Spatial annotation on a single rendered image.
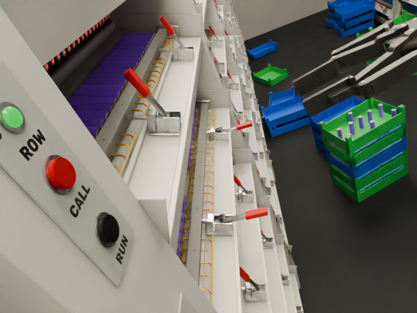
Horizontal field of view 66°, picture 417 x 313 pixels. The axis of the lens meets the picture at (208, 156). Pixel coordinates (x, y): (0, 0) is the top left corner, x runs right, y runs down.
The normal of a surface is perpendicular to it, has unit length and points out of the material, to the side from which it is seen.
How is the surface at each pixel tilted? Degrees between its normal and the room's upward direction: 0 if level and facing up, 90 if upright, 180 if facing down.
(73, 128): 90
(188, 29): 90
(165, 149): 22
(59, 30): 112
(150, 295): 90
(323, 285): 0
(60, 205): 90
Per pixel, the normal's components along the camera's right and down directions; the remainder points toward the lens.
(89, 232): 0.93, -0.29
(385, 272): -0.37, -0.76
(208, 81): -0.02, 0.58
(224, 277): 0.00, -0.81
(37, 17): 1.00, 0.01
